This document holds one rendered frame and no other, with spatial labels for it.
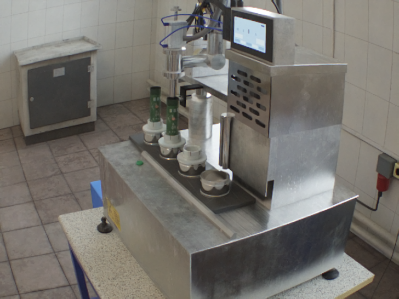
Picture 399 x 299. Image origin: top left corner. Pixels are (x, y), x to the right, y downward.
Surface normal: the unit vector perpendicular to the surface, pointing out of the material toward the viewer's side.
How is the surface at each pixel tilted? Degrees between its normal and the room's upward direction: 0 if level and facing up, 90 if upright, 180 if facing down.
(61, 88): 90
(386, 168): 90
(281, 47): 90
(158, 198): 0
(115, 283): 0
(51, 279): 0
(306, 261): 90
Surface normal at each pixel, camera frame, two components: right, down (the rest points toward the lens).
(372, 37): -0.87, 0.18
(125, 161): 0.03, -0.91
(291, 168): 0.50, 0.37
